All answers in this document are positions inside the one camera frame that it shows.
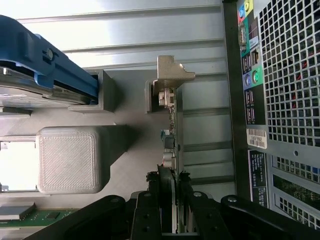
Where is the rear port panel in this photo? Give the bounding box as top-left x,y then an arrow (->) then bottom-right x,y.
237,0 -> 267,126

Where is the open grey PC case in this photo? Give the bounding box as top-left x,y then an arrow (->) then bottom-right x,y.
221,0 -> 320,230

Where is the silver hard disk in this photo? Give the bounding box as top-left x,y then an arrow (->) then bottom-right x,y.
0,66 -> 97,111

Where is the green RAM stick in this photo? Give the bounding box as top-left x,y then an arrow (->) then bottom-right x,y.
31,208 -> 80,223

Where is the white barcode sticker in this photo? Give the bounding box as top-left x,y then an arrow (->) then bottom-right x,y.
246,128 -> 269,151

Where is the black rear case label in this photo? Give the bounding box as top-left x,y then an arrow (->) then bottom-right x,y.
247,149 -> 270,209

